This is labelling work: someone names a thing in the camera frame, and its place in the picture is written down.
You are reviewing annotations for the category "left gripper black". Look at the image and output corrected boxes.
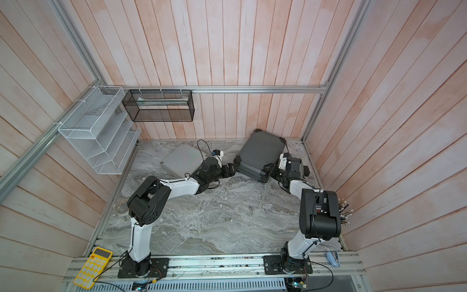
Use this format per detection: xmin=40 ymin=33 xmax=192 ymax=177
xmin=208 ymin=163 xmax=240 ymax=183

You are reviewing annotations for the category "black poker set case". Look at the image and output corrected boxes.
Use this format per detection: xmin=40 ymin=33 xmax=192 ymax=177
xmin=234 ymin=129 xmax=287 ymax=183

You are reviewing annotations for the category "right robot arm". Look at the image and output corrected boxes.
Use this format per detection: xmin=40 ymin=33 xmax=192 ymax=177
xmin=263 ymin=153 xmax=341 ymax=275

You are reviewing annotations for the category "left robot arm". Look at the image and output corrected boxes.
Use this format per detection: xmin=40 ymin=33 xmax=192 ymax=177
xmin=118 ymin=156 xmax=239 ymax=279

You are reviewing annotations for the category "silver poker set case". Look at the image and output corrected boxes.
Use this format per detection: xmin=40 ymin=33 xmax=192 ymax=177
xmin=161 ymin=144 xmax=208 ymax=178

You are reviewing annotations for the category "red pen cup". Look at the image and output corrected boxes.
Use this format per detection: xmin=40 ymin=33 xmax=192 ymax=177
xmin=338 ymin=198 xmax=354 ymax=226

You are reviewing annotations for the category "black mesh basket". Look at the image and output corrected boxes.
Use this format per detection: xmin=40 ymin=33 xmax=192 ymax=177
xmin=122 ymin=89 xmax=195 ymax=122

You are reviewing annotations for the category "yellow calculator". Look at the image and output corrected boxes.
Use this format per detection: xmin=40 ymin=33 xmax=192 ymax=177
xmin=73 ymin=247 xmax=113 ymax=290

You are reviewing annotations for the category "blue object on rail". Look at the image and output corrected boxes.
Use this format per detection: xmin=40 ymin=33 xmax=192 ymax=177
xmin=326 ymin=251 xmax=341 ymax=268

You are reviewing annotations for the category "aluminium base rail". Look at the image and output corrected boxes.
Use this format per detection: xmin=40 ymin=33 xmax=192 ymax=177
xmin=90 ymin=252 xmax=372 ymax=292

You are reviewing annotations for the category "white wire mesh shelf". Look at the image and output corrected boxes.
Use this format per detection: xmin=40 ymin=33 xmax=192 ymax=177
xmin=58 ymin=86 xmax=141 ymax=175

